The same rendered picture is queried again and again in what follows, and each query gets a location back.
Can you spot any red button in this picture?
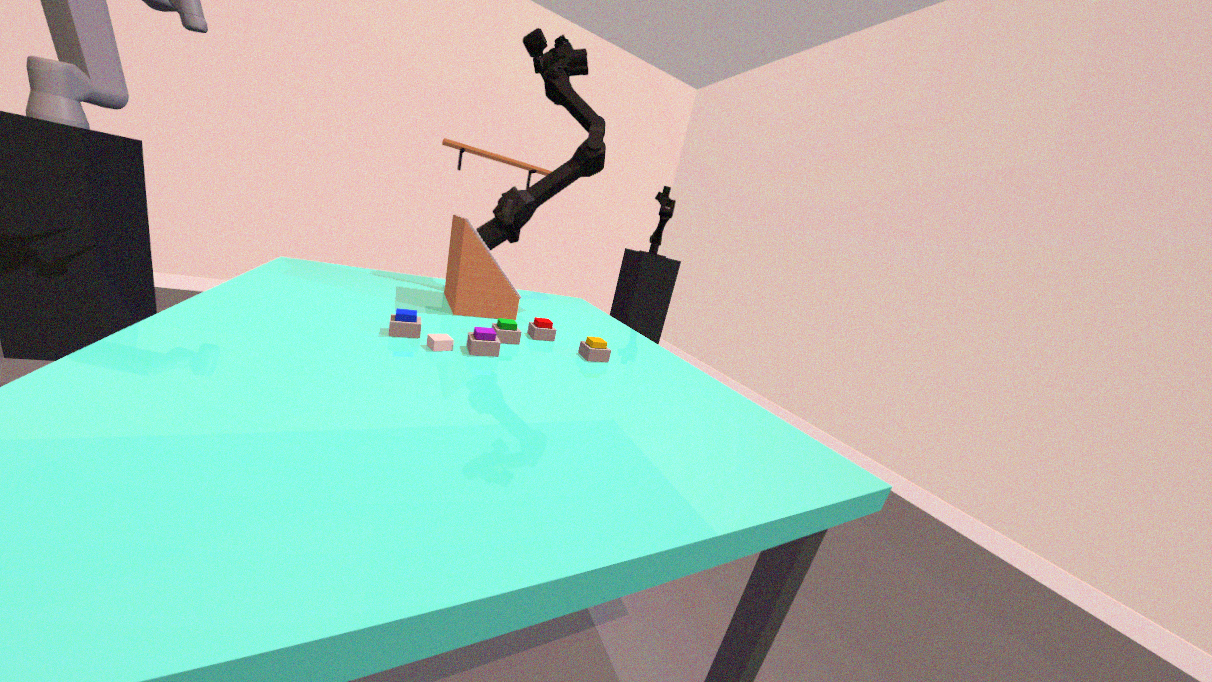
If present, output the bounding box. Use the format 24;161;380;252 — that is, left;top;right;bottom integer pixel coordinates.
527;317;558;340

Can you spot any purple button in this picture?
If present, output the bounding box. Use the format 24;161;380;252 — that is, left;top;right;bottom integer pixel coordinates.
465;327;501;357

